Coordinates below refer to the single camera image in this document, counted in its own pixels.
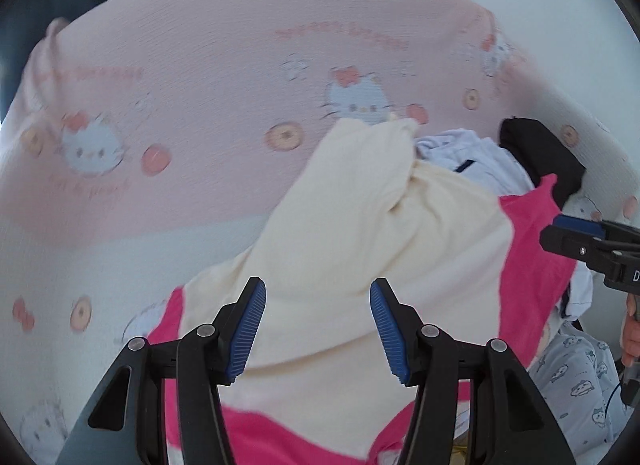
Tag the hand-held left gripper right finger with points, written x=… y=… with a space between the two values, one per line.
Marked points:
x=391 y=332

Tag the cat print sofa blanket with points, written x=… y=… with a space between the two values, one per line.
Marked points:
x=175 y=95

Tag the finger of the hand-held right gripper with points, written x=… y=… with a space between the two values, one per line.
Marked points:
x=575 y=245
x=582 y=225

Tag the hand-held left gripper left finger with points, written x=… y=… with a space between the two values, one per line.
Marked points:
x=245 y=330

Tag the person's right hand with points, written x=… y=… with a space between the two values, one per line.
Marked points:
x=631 y=340

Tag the pink and cream T-shirt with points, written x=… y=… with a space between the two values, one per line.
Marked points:
x=375 y=225

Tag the white garment with navy trim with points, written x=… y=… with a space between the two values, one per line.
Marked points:
x=480 y=160

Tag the light blue printed pajama pants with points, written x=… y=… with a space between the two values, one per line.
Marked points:
x=575 y=385

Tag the black garment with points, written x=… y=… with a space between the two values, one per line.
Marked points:
x=545 y=155

